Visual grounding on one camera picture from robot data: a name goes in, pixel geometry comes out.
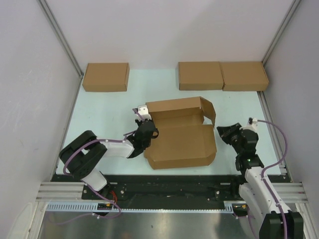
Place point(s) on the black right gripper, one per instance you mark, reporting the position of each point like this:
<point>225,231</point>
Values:
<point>225,131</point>

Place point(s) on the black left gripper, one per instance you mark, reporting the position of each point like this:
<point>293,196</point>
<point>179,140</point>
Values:
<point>138,123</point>

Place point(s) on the cardboard box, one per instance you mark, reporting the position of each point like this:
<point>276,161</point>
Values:
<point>200,76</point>
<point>244,76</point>
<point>106,77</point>
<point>186,133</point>

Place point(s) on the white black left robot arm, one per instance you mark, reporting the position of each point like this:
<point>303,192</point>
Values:
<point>81,156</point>

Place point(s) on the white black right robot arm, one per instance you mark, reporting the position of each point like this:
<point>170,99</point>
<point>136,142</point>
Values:
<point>269,217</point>

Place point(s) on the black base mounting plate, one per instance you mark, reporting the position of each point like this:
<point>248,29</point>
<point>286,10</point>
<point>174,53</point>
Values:
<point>169,203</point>

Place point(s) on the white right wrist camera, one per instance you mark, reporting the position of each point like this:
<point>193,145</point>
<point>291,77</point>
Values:
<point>252,124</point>

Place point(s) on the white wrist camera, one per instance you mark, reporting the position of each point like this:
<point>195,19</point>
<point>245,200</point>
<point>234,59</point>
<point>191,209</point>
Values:
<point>252,124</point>
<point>142,113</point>

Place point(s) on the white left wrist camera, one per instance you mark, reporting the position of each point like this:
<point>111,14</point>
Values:
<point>142,113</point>

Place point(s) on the aluminium corner post left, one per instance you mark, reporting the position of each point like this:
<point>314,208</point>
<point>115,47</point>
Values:
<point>48,13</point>

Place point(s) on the aluminium corner post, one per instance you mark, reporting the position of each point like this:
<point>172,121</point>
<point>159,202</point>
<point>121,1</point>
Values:
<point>48,13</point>
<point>279,33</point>

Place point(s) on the aluminium corner post right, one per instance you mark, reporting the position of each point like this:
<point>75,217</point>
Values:
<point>279,33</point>

